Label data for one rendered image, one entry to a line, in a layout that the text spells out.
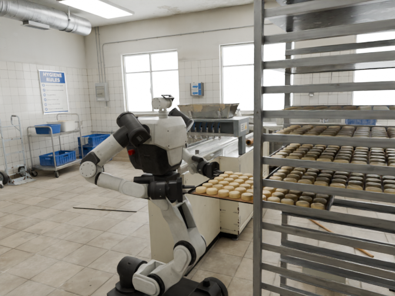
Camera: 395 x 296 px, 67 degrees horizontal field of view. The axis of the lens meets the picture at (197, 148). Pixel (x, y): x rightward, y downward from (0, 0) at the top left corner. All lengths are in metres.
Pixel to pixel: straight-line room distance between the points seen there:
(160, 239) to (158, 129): 1.18
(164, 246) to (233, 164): 0.94
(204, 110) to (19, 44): 4.53
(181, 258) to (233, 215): 1.28
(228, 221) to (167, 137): 1.58
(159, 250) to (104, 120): 5.27
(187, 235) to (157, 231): 0.80
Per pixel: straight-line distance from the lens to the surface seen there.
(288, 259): 1.80
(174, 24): 6.46
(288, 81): 1.57
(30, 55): 6.72
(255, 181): 1.18
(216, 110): 2.78
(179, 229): 1.69
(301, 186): 1.17
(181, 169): 2.14
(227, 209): 2.89
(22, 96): 6.51
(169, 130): 1.54
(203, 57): 6.10
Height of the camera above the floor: 1.40
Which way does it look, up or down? 10 degrees down
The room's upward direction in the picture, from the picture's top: 2 degrees counter-clockwise
